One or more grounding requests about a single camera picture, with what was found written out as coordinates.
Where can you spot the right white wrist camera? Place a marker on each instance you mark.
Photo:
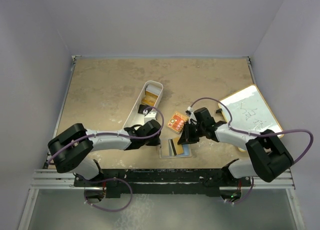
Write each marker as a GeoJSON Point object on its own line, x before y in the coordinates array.
{"type": "Point", "coordinates": [191, 115]}

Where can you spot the black card in tray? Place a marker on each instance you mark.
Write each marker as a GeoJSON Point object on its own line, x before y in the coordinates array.
{"type": "Point", "coordinates": [142, 108]}

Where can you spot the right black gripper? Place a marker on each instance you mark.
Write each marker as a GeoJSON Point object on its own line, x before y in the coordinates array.
{"type": "Point", "coordinates": [186, 137]}

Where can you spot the yellow framed whiteboard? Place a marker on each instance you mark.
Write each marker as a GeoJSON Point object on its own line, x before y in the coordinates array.
{"type": "Point", "coordinates": [247, 110]}

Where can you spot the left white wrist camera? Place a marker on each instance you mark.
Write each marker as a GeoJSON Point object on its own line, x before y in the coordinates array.
{"type": "Point", "coordinates": [149, 114]}

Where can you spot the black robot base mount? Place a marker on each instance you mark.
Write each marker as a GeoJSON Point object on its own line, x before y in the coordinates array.
{"type": "Point", "coordinates": [112, 183]}

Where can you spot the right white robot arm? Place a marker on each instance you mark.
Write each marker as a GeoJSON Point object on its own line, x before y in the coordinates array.
{"type": "Point", "coordinates": [268, 157]}

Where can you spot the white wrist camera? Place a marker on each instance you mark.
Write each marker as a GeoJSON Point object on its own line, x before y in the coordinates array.
{"type": "Point", "coordinates": [191, 115]}
{"type": "Point", "coordinates": [149, 114]}

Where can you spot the white oblong plastic tray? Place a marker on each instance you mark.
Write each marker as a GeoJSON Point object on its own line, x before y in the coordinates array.
{"type": "Point", "coordinates": [135, 118]}

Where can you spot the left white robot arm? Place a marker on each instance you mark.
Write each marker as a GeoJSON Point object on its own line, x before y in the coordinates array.
{"type": "Point", "coordinates": [69, 150]}

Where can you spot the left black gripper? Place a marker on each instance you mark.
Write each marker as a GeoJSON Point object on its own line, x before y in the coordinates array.
{"type": "Point", "coordinates": [155, 142]}

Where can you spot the white credit card stack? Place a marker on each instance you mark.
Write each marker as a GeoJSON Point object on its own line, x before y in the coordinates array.
{"type": "Point", "coordinates": [153, 89]}

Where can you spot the orange spiral notebook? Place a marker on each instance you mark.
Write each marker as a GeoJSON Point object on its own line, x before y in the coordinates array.
{"type": "Point", "coordinates": [176, 122]}

